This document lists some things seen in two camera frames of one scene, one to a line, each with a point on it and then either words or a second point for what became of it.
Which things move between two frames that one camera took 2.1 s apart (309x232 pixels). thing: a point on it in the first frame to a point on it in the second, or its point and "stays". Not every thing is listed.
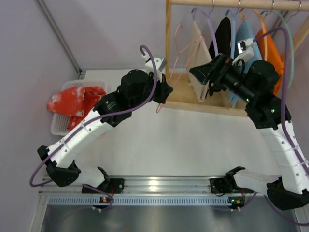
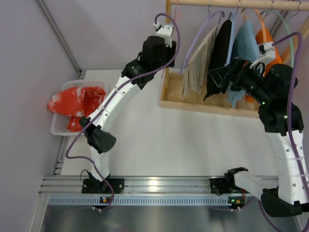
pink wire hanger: [178, 52] to [176, 13]
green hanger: [292, 41] stays
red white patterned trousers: [76, 102] stays
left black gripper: [159, 89] to [169, 57]
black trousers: [223, 42] stays
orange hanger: [265, 38] stays
